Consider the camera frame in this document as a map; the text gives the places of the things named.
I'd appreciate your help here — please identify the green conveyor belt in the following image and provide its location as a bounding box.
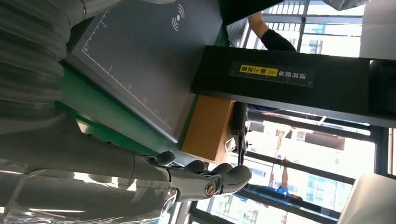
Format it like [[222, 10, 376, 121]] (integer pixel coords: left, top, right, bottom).
[[56, 102, 192, 164]]

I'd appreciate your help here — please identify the black inbound scanning machine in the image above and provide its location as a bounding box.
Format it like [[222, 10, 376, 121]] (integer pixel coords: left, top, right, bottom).
[[66, 0, 396, 145]]

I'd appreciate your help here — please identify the brown cardboard box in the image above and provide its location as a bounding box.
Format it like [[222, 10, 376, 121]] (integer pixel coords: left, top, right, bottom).
[[181, 95, 237, 165]]

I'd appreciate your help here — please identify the black remote controller with antennas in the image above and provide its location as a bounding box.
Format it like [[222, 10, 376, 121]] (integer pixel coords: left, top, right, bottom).
[[230, 101, 250, 166]]

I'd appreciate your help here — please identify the yellow black ruler label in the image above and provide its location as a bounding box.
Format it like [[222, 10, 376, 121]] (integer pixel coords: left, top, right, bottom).
[[228, 60, 317, 89]]

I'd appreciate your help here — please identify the person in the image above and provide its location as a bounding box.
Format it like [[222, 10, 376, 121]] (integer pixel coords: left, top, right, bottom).
[[246, 12, 297, 53]]

